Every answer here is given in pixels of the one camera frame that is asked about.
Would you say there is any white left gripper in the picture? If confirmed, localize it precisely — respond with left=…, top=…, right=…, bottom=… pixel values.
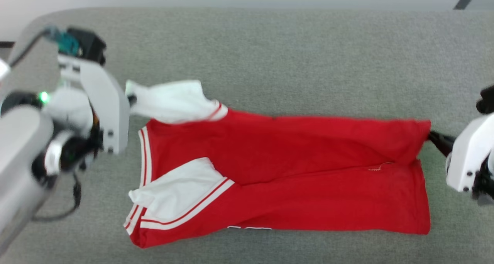
left=58, top=55, right=137, bottom=154

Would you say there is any thin black looped cable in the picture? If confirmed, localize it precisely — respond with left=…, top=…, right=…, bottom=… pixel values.
left=33, top=171, right=82, bottom=223

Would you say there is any black cable with teal plug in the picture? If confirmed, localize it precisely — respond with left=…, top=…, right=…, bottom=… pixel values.
left=8, top=25, right=80, bottom=68

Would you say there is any red and white basketball jersey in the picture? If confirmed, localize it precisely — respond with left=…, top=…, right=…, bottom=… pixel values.
left=123, top=80, right=431, bottom=249

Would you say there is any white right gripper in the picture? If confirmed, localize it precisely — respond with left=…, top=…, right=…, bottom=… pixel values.
left=428, top=113, right=494, bottom=193

